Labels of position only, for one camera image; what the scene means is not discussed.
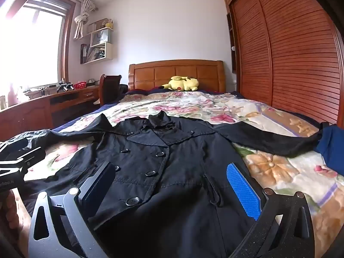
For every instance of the tied beige curtain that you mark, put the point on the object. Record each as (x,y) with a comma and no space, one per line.
(83,18)

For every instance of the wooden bed headboard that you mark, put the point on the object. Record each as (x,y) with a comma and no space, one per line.
(161,75)

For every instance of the small yellow shelf toy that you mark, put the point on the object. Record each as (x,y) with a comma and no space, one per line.
(108,23)

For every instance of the dark wooden chair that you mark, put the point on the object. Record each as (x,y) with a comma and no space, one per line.
(110,91)

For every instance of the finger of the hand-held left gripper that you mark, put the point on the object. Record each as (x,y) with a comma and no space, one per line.
(29,156)

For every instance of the white wall shelf unit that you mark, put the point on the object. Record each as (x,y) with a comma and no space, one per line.
(108,51)

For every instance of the floral blanket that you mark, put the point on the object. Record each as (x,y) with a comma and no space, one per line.
(215,107)

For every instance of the wooden desk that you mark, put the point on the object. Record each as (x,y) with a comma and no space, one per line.
(32,113)

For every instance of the black trench coat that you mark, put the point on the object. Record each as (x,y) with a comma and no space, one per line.
(174,193)

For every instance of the person's left hand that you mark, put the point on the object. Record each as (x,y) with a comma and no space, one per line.
(18,212)

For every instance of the red basket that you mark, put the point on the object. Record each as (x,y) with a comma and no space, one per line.
(79,85)

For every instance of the white paper bag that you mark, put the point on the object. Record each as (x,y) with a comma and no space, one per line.
(100,37)

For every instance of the row of binders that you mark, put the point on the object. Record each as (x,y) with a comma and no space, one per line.
(83,53)

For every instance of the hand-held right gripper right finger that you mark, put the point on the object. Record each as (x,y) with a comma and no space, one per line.
(243,185)

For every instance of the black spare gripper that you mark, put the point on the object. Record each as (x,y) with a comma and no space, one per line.
(70,86)
(61,86)

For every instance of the wooden framed window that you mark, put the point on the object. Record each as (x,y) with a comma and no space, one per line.
(35,45)

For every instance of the wooden louvered wardrobe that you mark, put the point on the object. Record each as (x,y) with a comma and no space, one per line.
(295,59)

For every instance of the blue cloth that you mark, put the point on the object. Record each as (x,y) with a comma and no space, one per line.
(332,145)

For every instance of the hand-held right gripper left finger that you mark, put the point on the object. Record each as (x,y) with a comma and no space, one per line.
(99,185)

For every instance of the yellow plush toy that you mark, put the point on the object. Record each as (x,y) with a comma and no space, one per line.
(178,83)

